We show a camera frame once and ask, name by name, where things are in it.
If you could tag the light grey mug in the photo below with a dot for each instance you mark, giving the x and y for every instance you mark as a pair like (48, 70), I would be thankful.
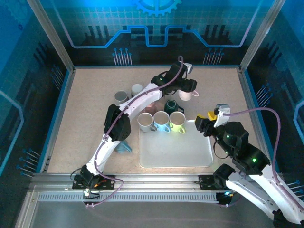
(145, 120)

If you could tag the white plastic tray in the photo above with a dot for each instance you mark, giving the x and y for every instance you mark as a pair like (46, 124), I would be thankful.
(175, 154)

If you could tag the yellow-green mug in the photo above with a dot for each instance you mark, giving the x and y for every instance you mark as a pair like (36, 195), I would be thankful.
(177, 118)

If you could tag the pink mug with text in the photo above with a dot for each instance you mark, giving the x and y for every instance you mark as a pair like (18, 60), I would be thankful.
(152, 108)

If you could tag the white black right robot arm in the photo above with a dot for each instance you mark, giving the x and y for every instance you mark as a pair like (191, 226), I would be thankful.
(247, 190)

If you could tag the dark green mug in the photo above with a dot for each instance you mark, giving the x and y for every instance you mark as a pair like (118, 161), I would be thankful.
(171, 106)

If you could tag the black mug white base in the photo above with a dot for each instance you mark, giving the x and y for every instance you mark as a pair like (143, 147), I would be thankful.
(136, 89)

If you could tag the pale pink mug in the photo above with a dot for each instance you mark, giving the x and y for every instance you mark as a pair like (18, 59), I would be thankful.
(186, 96)

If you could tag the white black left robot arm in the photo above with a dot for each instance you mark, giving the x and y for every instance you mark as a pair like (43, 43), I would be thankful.
(140, 102)

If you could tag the wide aluminium mounting rail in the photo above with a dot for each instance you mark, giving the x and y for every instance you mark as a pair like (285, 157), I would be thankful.
(154, 181)

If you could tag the plain light blue mug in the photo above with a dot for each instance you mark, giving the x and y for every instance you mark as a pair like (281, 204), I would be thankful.
(161, 118)

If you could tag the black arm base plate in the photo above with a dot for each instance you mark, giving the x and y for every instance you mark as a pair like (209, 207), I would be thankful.
(108, 183)
(204, 182)

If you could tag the black controller board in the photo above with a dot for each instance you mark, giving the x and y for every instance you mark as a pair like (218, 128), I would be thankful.
(224, 200)

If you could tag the dark grey mug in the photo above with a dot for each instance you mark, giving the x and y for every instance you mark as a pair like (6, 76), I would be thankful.
(121, 96)

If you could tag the aluminium frame post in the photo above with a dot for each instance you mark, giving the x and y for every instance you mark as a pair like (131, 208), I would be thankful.
(26, 209)
(53, 35)
(261, 35)

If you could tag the aluminium table edge rail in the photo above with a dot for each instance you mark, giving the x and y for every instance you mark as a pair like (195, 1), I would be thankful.
(58, 118)
(256, 118)

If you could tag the floral light blue mug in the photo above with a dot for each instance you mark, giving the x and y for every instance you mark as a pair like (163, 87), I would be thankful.
(123, 147)

